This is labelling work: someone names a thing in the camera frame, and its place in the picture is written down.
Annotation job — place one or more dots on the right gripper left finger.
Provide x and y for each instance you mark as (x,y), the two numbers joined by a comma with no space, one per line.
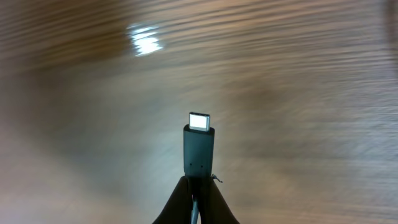
(178,208)

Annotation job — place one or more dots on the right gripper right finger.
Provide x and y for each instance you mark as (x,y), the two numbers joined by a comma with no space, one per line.
(212,206)

